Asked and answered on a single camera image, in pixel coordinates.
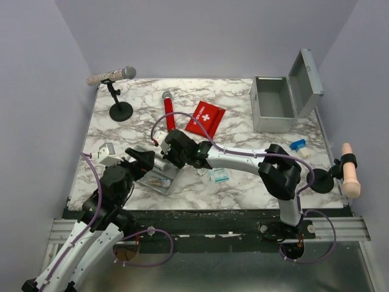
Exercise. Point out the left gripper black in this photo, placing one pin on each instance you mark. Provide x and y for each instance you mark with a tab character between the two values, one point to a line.
144	162

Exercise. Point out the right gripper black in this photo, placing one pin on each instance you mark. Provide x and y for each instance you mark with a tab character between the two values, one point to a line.
169	158

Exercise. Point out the gauze bandage roll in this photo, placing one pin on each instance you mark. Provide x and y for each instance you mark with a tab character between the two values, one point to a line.
161	165

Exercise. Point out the cotton swabs bag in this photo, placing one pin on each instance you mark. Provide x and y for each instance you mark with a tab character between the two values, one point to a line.
161	182

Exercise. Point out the grey plastic divided tray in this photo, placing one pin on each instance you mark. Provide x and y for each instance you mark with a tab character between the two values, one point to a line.
161	177

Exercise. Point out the red first aid pouch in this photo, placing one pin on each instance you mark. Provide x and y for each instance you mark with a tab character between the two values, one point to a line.
209	116

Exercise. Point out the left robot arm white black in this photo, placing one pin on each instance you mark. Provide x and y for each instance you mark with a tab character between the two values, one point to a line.
100	225

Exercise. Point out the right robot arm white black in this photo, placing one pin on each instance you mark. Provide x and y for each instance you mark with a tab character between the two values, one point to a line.
280	173

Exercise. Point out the grey metal medicine case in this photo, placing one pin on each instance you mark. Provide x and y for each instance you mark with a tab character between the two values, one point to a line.
278	102

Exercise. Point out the small sachet packet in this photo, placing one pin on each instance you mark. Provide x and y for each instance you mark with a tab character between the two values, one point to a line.
201	172

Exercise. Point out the teal white wipe packet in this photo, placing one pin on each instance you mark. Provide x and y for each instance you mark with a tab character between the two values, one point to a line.
218	175

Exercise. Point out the black microphone stand left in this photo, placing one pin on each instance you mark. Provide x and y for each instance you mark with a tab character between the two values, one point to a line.
119	111

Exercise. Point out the red glitter microphone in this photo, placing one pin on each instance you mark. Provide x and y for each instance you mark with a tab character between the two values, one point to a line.
168	107

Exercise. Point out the silver glitter microphone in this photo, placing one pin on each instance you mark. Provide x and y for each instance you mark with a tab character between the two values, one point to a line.
116	75

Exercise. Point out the blue white small box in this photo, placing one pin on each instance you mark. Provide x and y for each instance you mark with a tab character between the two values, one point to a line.
300	148

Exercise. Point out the beige microphone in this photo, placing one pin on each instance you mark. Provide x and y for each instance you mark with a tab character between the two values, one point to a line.
351	186

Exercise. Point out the black mounting rail base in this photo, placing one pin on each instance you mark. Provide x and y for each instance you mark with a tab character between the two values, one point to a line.
212	231

